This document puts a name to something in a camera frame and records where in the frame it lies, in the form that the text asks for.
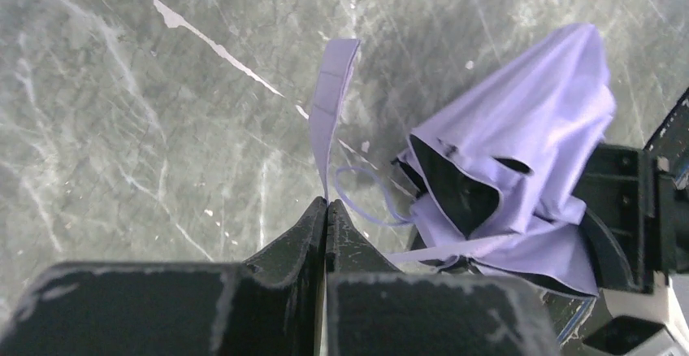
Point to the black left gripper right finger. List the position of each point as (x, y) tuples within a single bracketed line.
[(373, 308)]

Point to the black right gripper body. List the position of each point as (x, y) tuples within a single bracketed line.
[(636, 221)]

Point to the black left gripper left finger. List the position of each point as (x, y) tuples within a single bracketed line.
[(269, 304)]

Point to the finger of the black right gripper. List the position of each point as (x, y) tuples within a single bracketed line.
[(567, 314)]

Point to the lilac folding umbrella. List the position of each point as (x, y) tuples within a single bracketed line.
[(497, 167)]

